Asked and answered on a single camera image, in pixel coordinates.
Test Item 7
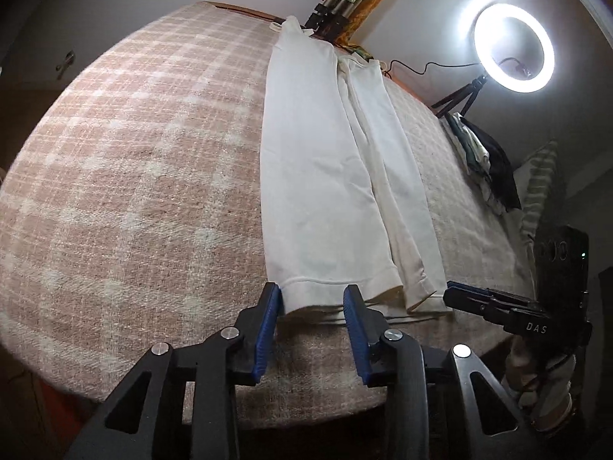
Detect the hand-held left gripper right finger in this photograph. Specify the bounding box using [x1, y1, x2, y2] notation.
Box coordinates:
[342, 284, 547, 460]

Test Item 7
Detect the white sweatshirt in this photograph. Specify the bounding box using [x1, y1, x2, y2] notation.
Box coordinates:
[261, 15, 454, 321]

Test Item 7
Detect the pink plaid blanket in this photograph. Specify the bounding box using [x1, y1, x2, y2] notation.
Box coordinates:
[0, 1, 542, 429]

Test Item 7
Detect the pale folded cloth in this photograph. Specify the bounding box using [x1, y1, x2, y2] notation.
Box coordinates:
[446, 112, 493, 176]

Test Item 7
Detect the black cable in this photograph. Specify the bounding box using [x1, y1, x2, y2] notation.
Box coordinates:
[383, 59, 480, 78]

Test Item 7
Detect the black metal tripod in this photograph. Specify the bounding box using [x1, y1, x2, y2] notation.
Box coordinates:
[301, 0, 361, 43]

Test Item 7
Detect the striped cloth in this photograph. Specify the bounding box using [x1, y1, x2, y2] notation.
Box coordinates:
[520, 140, 570, 255]

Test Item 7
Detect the black ring light tripod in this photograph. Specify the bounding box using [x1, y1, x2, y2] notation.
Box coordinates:
[431, 74, 485, 118]

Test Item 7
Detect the person's right hand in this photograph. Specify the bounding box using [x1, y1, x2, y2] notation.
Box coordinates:
[503, 333, 578, 434]

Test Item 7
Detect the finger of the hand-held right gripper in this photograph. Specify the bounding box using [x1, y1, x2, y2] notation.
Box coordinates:
[481, 304, 561, 340]
[443, 281, 542, 314]

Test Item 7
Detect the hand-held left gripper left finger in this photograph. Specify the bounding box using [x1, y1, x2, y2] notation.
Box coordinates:
[72, 282, 282, 460]

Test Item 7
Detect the dark cloth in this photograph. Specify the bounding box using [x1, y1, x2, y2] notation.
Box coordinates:
[461, 117, 524, 212]

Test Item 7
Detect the white ring light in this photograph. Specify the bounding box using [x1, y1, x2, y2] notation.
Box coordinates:
[472, 2, 556, 95]

